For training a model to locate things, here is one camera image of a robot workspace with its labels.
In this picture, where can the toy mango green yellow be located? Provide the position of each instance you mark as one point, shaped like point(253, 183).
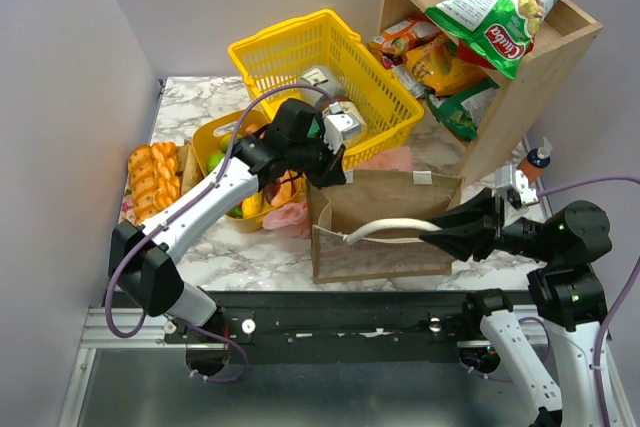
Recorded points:
point(235, 139)

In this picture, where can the brown burlap tote bag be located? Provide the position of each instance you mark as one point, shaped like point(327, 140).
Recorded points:
point(370, 227)

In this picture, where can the green Chuba chips bag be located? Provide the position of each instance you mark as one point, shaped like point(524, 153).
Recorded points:
point(499, 31)

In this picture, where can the green snack bag lower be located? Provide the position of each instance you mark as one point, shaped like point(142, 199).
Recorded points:
point(463, 113)

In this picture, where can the long toy baguette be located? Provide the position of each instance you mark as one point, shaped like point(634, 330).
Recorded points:
point(140, 166)

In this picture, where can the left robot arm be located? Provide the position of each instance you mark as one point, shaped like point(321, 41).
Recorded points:
point(143, 258)

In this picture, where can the toy bread slice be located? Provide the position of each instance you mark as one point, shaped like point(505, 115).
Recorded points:
point(188, 171)

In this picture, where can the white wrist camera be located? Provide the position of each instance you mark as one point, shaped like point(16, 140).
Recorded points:
point(332, 137)
point(513, 186)

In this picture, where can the small yellow plastic bin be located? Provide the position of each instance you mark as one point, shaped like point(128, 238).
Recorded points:
point(211, 141)

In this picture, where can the toy green cabbage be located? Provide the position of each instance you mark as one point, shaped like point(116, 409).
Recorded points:
point(213, 161)

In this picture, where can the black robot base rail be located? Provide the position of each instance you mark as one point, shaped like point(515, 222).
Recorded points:
point(353, 327)

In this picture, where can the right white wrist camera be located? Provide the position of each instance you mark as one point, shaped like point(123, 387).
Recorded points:
point(513, 186)

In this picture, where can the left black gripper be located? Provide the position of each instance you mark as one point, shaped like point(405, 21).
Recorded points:
point(326, 162)

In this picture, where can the wooden shelf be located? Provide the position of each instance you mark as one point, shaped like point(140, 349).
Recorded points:
point(565, 36)

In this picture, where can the orange snack packet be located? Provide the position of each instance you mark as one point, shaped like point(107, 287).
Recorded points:
point(403, 36)

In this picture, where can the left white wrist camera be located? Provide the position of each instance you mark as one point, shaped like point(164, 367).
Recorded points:
point(332, 137)

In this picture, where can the large yellow shopping basket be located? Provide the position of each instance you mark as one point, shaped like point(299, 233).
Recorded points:
point(320, 49)

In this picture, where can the pink plastic grocery bag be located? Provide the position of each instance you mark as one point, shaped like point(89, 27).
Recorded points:
point(293, 220)

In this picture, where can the yellow snack bag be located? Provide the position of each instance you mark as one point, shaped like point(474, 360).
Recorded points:
point(436, 66)

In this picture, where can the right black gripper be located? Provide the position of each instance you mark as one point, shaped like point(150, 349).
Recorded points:
point(490, 225)

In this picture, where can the silver snack packet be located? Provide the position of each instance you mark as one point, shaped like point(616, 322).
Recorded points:
point(408, 81)

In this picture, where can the braided toy bread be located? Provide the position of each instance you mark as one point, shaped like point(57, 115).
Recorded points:
point(165, 164)

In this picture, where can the red snack bag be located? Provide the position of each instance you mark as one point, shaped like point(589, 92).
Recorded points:
point(466, 54)

